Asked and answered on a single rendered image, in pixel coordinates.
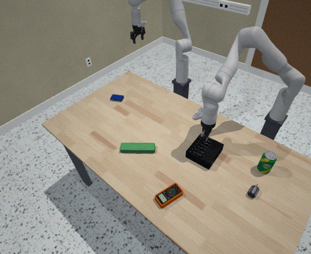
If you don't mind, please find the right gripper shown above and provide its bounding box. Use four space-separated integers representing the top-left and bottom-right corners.
130 25 145 44

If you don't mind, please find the orange digital multimeter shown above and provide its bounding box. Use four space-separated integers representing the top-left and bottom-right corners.
155 183 183 208

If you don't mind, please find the black lighting desk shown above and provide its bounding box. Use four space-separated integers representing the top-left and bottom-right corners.
185 136 224 169

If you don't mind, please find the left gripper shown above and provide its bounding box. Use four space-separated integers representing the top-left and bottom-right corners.
199 121 216 142

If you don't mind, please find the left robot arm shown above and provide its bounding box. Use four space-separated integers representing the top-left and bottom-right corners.
192 26 306 125

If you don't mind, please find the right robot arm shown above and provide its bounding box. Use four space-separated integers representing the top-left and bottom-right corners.
128 0 192 84

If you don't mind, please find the green drink can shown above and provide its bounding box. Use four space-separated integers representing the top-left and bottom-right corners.
257 151 277 174

